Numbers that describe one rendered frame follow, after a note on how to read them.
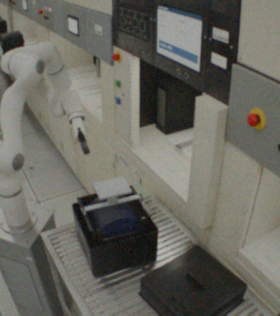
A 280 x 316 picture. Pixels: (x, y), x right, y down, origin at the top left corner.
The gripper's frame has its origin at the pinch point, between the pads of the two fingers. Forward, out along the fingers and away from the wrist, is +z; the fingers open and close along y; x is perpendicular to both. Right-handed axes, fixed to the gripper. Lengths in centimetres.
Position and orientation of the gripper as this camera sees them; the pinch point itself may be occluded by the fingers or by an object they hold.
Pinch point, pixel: (85, 149)
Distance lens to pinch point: 177.8
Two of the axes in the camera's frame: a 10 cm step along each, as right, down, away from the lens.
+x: 9.5, -3.1, 0.9
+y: 0.1, -2.5, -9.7
